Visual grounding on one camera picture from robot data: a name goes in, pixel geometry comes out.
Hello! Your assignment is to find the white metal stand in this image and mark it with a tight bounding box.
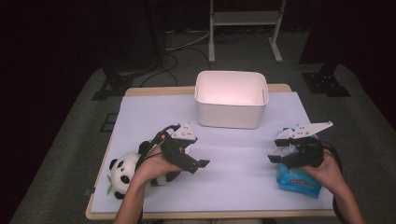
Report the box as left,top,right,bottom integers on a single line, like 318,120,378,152
207,0,288,64

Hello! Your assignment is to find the white plastic bin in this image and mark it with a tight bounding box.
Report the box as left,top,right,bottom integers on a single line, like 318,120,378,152
193,70,270,130

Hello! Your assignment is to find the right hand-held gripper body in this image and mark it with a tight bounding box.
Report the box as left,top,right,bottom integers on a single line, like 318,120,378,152
289,120,334,170

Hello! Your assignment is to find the blue wet wipes pack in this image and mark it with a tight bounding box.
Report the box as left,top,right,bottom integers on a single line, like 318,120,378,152
267,125,323,200

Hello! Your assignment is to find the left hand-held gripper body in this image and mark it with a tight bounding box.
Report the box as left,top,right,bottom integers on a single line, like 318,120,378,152
160,121,198,171

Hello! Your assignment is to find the right hand-held gripper cable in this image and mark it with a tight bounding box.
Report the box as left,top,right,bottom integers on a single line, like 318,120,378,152
320,139,344,224

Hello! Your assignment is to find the panda plush toy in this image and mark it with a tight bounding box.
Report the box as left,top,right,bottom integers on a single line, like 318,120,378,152
106,140,183,200

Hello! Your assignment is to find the person's right hand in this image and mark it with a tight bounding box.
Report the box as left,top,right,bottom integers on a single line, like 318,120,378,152
300,148,347,195

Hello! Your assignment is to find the person's left hand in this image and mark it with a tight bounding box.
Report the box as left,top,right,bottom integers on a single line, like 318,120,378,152
132,145,185,188

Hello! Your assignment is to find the black floor cable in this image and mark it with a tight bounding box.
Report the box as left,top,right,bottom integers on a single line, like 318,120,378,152
138,46,213,88

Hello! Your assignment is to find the black stand base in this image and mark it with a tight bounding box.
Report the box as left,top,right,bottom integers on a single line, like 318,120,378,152
301,62,351,98
92,57,138,102

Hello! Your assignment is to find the left hand-held gripper cable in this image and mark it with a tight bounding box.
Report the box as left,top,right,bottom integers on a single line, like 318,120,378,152
136,124,181,169

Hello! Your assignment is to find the hand-held gripper cable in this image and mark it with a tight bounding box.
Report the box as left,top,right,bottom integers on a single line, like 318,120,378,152
320,139,344,224
136,124,181,169

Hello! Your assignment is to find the grey floor cable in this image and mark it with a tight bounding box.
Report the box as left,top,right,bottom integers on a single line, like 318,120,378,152
164,29,213,52

